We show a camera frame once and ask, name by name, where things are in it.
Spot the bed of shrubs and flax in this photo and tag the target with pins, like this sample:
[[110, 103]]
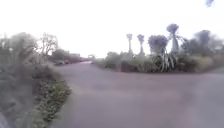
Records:
[[150, 61]]

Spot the grey asphalt path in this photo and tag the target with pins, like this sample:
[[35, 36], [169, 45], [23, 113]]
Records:
[[133, 100]]

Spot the distant bushes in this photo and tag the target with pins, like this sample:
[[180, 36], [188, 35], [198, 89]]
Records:
[[63, 56]]

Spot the row of cabbage trees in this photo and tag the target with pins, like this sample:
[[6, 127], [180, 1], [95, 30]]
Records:
[[158, 41]]

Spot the bare tree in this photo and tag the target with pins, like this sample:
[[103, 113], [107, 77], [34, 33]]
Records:
[[48, 43]]

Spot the low green planting bed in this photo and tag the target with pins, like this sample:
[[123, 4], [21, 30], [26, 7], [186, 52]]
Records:
[[50, 100]]

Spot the bushes beside path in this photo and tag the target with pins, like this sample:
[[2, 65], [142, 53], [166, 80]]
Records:
[[16, 60]]

